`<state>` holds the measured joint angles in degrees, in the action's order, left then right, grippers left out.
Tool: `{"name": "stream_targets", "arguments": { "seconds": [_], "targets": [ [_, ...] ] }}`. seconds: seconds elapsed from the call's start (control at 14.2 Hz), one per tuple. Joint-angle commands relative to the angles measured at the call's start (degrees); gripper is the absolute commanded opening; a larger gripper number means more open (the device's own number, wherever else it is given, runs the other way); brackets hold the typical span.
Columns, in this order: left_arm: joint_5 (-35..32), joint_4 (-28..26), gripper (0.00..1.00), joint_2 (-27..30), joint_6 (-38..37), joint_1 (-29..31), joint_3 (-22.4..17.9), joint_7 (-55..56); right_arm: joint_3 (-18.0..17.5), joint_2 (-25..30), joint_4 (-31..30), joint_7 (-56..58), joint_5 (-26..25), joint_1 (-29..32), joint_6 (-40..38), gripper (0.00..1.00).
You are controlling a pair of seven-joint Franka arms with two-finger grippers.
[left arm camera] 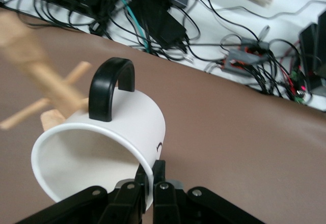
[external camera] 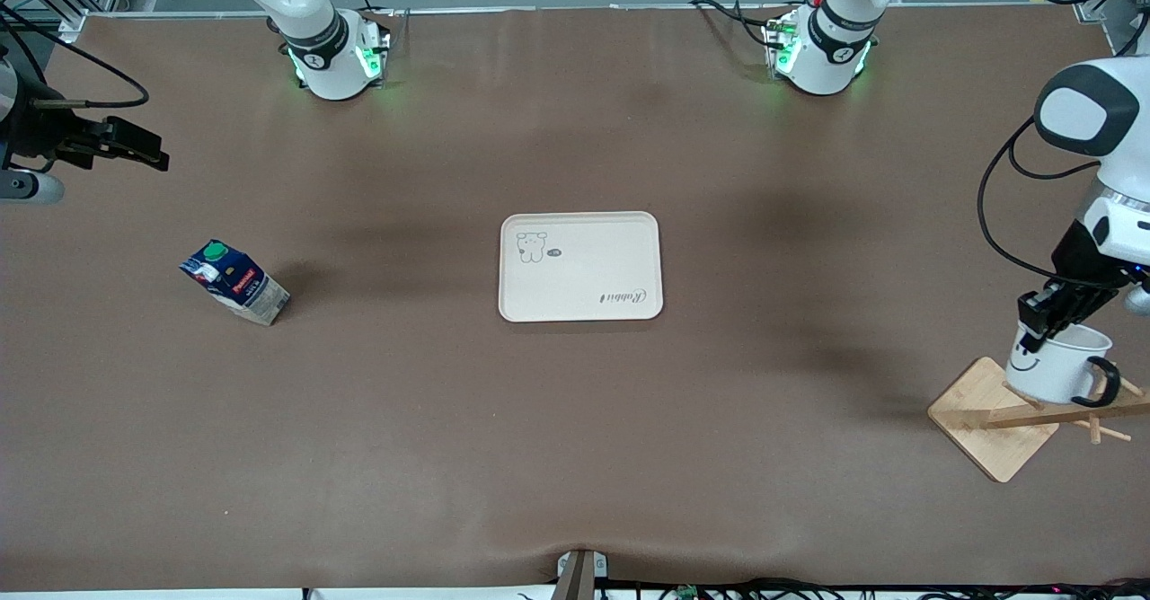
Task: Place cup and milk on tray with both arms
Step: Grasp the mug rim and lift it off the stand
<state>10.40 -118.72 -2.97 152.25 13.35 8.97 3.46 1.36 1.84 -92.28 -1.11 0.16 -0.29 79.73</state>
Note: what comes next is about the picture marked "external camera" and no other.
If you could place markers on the small green circuit board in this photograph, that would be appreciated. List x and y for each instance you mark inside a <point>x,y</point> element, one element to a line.
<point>688,593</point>

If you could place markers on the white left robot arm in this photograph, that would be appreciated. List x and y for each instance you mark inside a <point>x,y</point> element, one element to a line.
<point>1078,110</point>

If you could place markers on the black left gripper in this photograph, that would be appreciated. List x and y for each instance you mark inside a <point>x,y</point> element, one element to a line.
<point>1083,261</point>

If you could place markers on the metal table edge bracket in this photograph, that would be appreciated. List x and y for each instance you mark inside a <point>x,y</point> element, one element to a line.
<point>579,577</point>

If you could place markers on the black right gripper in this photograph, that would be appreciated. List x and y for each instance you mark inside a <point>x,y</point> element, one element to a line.
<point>38,129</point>

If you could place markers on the wooden mug stand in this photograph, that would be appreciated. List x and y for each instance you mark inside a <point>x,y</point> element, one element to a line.
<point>988,429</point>

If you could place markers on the cream tray with rabbit print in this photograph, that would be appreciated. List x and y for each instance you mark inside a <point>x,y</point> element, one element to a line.
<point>584,277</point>

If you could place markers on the blue milk carton green cap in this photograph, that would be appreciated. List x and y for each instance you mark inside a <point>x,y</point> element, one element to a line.
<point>238,286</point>

